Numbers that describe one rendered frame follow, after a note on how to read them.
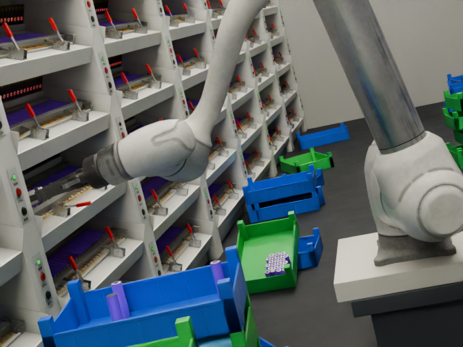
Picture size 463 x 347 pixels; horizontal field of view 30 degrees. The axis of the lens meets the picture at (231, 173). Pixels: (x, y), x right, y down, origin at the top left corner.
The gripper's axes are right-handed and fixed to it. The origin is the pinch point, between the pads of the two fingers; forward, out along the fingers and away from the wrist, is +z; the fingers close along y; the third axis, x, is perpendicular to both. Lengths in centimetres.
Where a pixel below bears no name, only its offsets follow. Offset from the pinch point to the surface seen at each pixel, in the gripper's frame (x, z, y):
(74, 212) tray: 8.2, -1.4, -15.0
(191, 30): -28, -6, -168
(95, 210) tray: 11.1, -0.4, -28.6
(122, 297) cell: 18, -34, 46
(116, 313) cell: 19, -35, 54
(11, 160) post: -9.8, -5.4, 9.9
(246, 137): 26, 4, -222
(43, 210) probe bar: 4.2, 1.8, -7.0
